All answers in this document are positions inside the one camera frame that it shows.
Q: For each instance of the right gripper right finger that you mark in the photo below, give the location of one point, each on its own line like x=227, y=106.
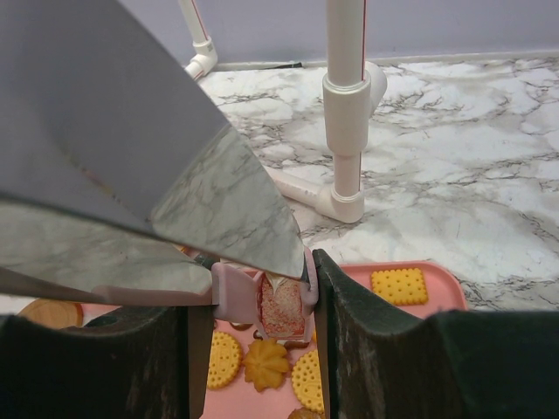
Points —
x=378, y=361

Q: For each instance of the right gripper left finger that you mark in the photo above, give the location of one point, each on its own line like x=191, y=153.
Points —
x=134, y=362

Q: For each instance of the pink cake slice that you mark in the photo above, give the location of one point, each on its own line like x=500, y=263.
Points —
x=280, y=308

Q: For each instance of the metal tongs pink tips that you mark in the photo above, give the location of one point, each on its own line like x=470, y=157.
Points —
x=122, y=183

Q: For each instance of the heart gingerbread cookie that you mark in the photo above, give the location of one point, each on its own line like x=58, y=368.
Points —
x=240, y=326

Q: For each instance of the right round biscuit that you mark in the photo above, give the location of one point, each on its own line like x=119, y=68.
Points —
x=306, y=382

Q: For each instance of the round biscuit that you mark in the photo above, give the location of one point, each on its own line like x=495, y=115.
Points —
x=306, y=382
x=226, y=356

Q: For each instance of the left round biscuit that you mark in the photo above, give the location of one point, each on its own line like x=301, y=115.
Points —
x=226, y=356

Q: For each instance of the square cracker biscuit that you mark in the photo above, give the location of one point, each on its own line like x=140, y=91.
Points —
x=400, y=287

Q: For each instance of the brown croissant bread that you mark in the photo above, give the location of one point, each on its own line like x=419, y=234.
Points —
x=304, y=413

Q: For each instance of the pink serving tray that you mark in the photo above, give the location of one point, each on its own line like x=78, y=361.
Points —
x=240, y=400

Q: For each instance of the upper wooden coaster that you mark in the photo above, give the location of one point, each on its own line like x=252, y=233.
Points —
x=55, y=314

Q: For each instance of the swirl butter cookie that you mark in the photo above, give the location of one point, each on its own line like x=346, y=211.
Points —
x=266, y=364

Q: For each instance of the right star gingerbread cookie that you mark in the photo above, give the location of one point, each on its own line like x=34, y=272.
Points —
x=287, y=344

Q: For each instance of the white pvc pipe frame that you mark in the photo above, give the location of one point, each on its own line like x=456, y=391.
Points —
x=352, y=88

